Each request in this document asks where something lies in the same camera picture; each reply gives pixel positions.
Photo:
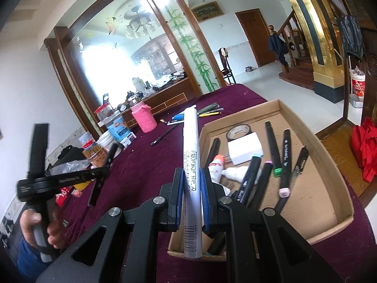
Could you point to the black bag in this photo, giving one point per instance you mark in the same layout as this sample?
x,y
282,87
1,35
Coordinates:
x,y
69,154

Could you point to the cardboard box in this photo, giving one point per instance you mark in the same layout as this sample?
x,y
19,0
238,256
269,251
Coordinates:
x,y
318,200

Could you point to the wooden framed glass partition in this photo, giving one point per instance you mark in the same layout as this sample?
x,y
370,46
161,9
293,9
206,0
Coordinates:
x,y
103,64

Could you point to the wooden sideboard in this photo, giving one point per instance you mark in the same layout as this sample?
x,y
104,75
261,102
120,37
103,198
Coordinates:
x,y
170,93

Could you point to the red packet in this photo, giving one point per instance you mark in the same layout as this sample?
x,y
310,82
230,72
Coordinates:
x,y
63,196

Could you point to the wooden armchair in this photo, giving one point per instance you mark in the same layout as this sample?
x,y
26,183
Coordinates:
x,y
338,153

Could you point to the blue label container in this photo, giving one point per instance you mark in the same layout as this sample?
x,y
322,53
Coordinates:
x,y
117,129

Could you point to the dark blue jacket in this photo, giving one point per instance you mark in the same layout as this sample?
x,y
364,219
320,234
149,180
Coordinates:
x,y
277,45

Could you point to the red bag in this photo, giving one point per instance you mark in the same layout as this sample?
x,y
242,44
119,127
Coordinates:
x,y
365,147

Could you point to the pink knitted cup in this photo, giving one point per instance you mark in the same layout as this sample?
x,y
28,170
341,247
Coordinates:
x,y
144,118

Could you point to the green pen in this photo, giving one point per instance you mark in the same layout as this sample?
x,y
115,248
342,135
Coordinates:
x,y
209,108

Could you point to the metal bowl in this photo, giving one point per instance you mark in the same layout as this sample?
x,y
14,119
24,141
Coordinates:
x,y
249,68

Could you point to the small red lid jar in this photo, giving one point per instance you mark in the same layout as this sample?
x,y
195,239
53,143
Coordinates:
x,y
87,141

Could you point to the thin white pen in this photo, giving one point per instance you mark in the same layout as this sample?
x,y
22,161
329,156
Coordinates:
x,y
175,122

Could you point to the wooden door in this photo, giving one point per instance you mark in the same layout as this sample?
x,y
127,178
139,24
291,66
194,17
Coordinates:
x,y
253,38

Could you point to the black gel pen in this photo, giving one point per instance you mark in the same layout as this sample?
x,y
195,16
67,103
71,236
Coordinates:
x,y
300,159

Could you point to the black marker green cap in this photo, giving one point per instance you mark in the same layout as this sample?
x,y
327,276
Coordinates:
x,y
272,147

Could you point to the small pink eraser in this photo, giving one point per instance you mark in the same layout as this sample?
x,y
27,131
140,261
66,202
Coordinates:
x,y
77,193

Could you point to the clear jar orange label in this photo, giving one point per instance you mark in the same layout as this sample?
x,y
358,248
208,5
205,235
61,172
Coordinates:
x,y
94,154

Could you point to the dark hanging jacket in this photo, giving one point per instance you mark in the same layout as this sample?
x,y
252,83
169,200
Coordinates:
x,y
350,35

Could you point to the yellow pen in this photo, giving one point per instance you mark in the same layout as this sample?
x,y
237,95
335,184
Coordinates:
x,y
212,113

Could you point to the blue marker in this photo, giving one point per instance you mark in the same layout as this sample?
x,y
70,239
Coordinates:
x,y
178,117

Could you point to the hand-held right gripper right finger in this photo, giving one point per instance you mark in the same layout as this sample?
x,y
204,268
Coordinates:
x,y
206,200

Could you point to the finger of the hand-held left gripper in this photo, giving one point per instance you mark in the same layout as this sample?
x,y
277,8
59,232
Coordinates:
x,y
82,184
82,175

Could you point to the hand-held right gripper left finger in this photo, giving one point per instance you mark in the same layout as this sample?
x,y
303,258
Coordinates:
x,y
178,200

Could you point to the person's left hand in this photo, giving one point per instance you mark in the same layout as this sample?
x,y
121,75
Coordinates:
x,y
29,227

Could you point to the person's left forearm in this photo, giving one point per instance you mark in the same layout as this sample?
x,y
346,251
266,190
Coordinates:
x,y
29,262

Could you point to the thin black pen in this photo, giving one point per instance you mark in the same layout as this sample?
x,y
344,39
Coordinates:
x,y
165,135

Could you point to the framed painting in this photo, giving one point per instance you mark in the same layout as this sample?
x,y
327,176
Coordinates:
x,y
207,11

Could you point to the white marker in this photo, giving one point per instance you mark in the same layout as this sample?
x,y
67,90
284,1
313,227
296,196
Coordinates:
x,y
191,153

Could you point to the white dropper bottle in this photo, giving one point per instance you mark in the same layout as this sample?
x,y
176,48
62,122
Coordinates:
x,y
235,173

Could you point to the black marker teal cap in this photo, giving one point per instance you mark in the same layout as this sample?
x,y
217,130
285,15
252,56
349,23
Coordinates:
x,y
249,179

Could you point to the white lidded tub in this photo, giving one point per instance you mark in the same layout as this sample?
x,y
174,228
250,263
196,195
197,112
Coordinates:
x,y
107,143

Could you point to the yellow packet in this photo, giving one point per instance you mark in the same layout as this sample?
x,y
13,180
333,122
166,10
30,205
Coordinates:
x,y
82,185

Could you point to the white glue bottle orange cap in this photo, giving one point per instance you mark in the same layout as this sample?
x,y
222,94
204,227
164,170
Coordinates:
x,y
217,168

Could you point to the small printed card box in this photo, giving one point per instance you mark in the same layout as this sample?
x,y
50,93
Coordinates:
x,y
129,140

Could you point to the small gold clip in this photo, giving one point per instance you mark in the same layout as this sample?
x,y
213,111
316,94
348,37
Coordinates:
x,y
165,122

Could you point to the wooden staircase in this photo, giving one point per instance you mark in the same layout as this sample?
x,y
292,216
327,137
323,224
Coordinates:
x,y
297,73

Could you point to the black tape roll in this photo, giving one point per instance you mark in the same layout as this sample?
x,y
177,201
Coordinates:
x,y
229,134

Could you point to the white charger plug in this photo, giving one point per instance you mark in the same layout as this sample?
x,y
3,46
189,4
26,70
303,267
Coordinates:
x,y
244,149

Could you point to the white bucket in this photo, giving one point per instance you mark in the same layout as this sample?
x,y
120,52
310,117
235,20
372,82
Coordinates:
x,y
358,85

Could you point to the black marker pink cap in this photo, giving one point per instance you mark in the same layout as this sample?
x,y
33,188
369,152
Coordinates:
x,y
260,185
285,159

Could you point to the black marker red cap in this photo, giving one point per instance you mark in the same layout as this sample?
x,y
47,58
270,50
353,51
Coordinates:
x,y
214,150

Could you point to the wooden chair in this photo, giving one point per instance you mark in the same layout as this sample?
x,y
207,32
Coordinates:
x,y
226,73

